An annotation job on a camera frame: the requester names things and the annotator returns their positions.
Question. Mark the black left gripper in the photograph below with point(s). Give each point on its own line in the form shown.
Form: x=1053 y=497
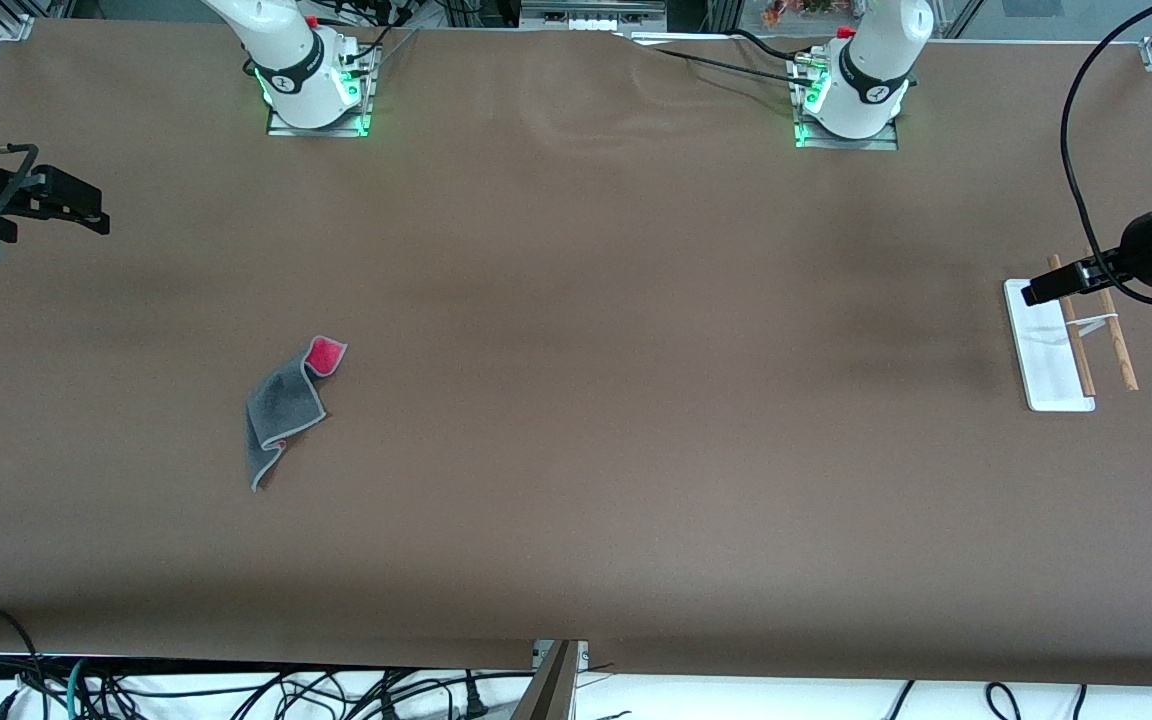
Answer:
x=1143 y=247

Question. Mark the grey and pink towel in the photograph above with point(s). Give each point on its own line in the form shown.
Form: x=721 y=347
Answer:
x=281 y=400

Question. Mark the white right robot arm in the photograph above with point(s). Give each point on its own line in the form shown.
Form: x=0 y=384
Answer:
x=286 y=50

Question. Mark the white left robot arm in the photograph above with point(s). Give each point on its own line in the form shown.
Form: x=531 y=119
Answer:
x=871 y=70

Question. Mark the white rack base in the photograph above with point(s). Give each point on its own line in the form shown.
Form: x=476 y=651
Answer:
x=1041 y=350

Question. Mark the wooden rack rod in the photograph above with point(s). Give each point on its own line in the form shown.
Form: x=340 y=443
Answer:
x=1081 y=360

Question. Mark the wooden chopsticks pair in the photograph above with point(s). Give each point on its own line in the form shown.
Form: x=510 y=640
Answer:
x=1124 y=355

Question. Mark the white paper sheet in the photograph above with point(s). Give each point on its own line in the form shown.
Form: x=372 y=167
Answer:
x=681 y=39

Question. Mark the white power strip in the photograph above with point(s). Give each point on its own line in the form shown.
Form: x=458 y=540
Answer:
x=591 y=18

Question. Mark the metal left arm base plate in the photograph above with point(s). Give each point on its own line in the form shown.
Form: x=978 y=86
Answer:
x=886 y=143

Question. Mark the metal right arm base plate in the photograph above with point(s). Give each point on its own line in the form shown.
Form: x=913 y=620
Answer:
x=356 y=126

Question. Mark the small metal bracket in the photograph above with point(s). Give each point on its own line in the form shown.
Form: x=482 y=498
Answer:
x=584 y=655

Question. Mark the wooden post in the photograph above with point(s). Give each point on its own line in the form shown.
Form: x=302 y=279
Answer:
x=551 y=690

